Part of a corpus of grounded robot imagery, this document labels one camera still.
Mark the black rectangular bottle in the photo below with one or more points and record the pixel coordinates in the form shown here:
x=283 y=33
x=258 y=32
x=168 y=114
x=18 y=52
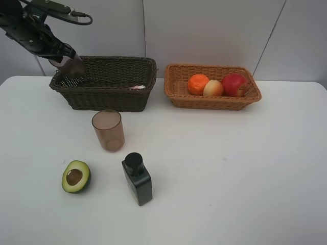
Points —
x=138 y=178

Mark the red apple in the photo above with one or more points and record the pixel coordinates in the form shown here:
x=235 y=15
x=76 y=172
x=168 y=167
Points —
x=234 y=85

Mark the tan wicker basket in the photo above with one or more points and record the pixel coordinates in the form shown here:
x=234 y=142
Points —
x=176 y=87

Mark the dark brown wicker basket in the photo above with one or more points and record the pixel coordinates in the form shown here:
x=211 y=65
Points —
x=106 y=84

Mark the orange mandarin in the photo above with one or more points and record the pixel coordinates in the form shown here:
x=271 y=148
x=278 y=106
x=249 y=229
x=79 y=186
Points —
x=197 y=83

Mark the brown transparent cup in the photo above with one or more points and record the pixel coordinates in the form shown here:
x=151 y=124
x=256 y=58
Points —
x=109 y=129

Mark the pink bottle white cap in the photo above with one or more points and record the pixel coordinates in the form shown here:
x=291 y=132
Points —
x=138 y=87

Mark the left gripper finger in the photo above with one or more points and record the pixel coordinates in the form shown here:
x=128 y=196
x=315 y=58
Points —
x=72 y=57

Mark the purple transparent cup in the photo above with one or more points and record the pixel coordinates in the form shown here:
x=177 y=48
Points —
x=71 y=71

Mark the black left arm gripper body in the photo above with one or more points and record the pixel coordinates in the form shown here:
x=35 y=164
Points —
x=35 y=37

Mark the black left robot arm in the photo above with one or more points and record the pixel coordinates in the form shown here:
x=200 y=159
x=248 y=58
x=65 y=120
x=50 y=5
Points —
x=18 y=9

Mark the avocado half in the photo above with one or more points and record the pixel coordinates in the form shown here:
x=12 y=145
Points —
x=76 y=177

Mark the round bread bun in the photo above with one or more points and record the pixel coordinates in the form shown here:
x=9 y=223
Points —
x=213 y=88

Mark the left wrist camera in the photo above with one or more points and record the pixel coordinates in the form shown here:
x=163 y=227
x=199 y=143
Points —
x=49 y=8

